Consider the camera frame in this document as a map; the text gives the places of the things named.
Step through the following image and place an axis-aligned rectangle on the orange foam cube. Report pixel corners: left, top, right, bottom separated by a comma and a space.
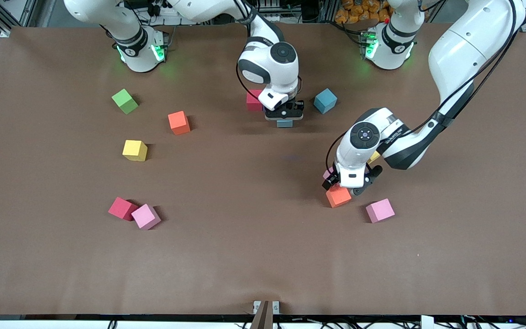
168, 111, 191, 135
326, 185, 352, 208

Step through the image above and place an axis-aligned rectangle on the red foam cube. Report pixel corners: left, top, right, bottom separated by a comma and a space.
108, 196, 139, 221
246, 89, 263, 112

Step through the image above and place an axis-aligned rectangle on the bag of orange items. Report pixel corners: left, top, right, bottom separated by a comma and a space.
335, 0, 394, 24

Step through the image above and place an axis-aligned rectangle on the white power strip with plugs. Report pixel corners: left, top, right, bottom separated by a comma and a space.
147, 5, 200, 26

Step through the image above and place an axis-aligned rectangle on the green foam cube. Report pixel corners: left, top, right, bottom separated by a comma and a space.
111, 89, 139, 115

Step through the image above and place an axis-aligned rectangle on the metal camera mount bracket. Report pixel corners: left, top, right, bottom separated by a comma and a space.
253, 300, 280, 329

